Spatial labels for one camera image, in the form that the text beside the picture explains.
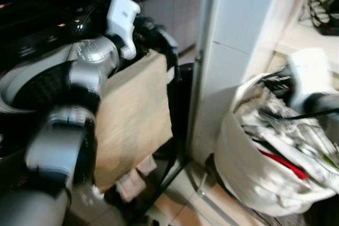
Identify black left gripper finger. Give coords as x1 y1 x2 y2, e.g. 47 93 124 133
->
159 25 181 71

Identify beige cloth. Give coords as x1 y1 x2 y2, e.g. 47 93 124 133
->
94 50 174 192

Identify white striped clothes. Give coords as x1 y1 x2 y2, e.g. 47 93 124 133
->
241 86 339 184

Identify white base cabinet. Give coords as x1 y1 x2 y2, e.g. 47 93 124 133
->
135 0 203 55

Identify white tall cabinet panel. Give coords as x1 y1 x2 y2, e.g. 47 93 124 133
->
188 0 313 163

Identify red garment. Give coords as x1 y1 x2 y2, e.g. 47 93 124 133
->
257 148 309 180

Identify white fabric laundry basket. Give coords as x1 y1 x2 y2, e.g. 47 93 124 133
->
215 73 339 217

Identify pale pink folded cloth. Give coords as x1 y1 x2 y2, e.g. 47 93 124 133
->
115 156 157 203

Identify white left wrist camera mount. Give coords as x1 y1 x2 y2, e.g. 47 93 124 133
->
106 0 141 60

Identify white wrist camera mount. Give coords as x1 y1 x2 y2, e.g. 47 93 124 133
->
288 48 334 111
106 0 141 60

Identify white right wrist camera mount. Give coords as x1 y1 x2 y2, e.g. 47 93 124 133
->
288 48 334 111

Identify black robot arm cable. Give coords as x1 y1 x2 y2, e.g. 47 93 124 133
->
260 107 339 121

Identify black cable bundle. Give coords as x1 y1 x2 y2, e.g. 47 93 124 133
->
299 0 339 36

